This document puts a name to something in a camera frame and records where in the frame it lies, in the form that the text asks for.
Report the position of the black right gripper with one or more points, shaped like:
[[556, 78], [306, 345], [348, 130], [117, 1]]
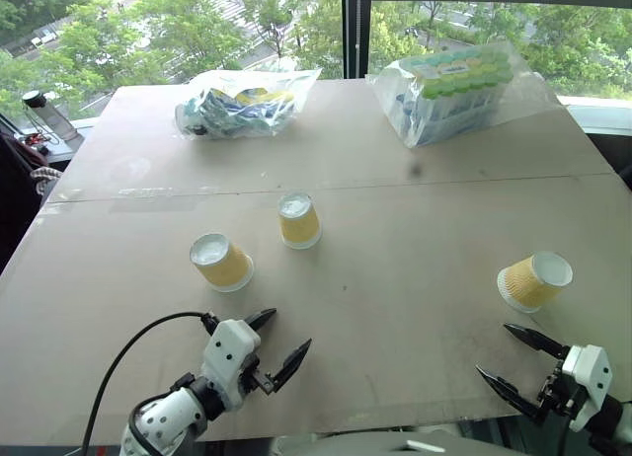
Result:
[[560, 392]]

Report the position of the dark cloth bundle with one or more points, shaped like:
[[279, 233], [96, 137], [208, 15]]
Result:
[[17, 199]]

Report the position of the small red and black clutter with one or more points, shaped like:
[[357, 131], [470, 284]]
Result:
[[35, 142]]

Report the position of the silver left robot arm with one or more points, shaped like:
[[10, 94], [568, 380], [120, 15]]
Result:
[[168, 419]]

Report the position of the plastic bag of blue packets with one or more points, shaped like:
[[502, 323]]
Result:
[[242, 111]]

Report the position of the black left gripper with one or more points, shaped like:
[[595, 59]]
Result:
[[248, 369]]

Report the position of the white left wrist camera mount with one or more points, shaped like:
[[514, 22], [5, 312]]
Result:
[[229, 345]]

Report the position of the plastic bag of green-capped tubes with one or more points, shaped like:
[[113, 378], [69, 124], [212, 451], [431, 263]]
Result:
[[451, 98]]

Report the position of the clear bottle with black cap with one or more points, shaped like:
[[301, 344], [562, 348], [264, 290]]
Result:
[[54, 118]]

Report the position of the yellow ribbed paper cup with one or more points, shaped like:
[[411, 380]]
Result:
[[299, 225], [530, 284], [223, 270]]

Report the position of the black window frame post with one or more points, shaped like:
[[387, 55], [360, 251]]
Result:
[[357, 31]]

